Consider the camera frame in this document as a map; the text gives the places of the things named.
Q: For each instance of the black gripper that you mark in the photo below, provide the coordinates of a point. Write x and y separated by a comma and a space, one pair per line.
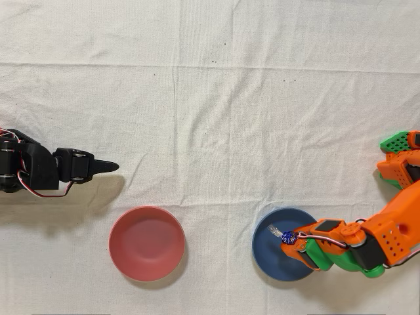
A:
79, 167

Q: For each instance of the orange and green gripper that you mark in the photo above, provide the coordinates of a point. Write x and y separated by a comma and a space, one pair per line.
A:
315, 254

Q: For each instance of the blue foil candy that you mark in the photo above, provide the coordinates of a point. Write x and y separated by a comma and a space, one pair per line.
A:
288, 238

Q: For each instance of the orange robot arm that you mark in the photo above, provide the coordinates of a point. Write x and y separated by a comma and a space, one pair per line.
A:
400, 216

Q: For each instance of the green robot arm base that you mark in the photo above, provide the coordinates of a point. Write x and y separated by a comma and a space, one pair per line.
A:
395, 142

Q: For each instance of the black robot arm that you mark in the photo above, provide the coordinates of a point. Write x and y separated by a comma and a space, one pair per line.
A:
36, 167

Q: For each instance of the blue bowl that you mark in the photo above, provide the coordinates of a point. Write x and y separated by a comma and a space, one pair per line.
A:
269, 252

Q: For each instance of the red bowl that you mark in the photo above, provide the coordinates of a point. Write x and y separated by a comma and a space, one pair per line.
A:
147, 243

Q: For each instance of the white tablecloth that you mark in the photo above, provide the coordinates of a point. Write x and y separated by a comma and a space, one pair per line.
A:
210, 98

